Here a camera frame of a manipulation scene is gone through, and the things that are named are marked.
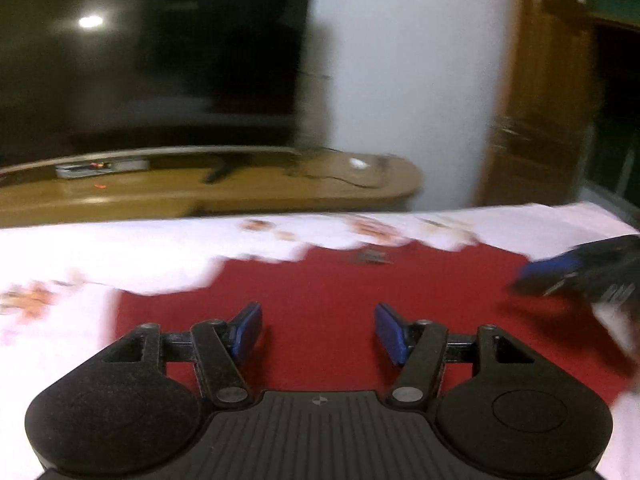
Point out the black curved television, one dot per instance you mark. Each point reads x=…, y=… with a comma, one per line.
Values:
x=150, y=60

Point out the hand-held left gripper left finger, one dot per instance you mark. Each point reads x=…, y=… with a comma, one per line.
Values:
x=247, y=331

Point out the silver set-top box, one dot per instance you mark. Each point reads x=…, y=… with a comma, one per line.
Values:
x=100, y=168

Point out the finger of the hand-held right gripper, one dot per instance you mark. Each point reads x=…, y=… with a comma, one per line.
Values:
x=550, y=266

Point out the wooden television stand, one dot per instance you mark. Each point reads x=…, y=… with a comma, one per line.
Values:
x=150, y=195

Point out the brown wooden door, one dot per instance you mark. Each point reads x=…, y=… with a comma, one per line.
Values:
x=545, y=85

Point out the floral white bed sheet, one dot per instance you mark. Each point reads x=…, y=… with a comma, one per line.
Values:
x=100, y=245

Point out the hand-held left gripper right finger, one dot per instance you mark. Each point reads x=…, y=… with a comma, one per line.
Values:
x=392, y=334

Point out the red beaded sweater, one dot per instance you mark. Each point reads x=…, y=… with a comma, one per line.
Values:
x=320, y=290

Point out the small white object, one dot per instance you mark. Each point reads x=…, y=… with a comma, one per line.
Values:
x=358, y=163

